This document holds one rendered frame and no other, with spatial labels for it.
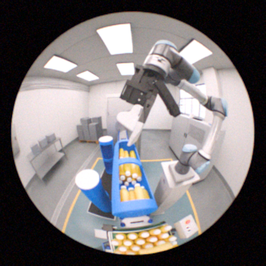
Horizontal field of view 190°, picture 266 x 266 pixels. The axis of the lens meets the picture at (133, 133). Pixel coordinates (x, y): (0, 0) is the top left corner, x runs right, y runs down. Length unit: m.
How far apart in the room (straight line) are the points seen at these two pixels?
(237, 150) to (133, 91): 2.79
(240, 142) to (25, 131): 6.05
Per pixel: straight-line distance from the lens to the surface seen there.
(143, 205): 0.46
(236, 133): 2.79
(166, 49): 0.27
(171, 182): 0.67
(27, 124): 3.38
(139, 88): 0.20
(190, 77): 0.31
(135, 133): 0.16
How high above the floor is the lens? 1.66
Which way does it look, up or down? 19 degrees down
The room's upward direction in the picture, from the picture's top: straight up
